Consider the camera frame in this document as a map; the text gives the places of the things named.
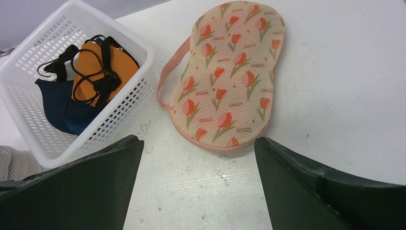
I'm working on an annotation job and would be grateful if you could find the white plastic basket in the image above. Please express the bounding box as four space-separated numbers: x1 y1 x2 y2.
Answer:
0 0 157 168

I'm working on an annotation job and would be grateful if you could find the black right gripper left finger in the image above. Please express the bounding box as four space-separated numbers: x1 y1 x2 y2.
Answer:
0 135 144 230

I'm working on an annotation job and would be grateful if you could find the white round mesh laundry bag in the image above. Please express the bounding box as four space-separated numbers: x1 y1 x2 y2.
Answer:
0 146 43 181

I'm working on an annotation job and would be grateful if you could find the orange bra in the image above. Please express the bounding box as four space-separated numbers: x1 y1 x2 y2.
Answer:
72 40 140 107

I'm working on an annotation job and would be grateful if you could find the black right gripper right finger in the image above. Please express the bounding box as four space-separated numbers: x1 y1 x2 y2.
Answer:
254 137 406 230

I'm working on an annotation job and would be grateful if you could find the navy blue bra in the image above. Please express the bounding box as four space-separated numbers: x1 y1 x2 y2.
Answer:
35 79 99 135

